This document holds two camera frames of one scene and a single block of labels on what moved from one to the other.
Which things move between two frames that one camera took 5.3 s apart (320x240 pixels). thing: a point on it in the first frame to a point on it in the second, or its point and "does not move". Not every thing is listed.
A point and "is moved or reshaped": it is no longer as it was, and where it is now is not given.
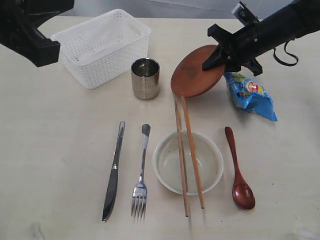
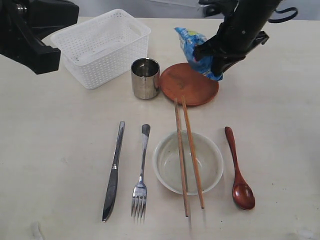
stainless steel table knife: [112, 186] does not move
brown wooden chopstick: [181, 153] does not move
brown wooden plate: [189, 79] is moved or reshaped
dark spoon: [243, 193] does not move
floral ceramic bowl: [167, 165] does not move
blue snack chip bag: [250, 95] to [189, 40]
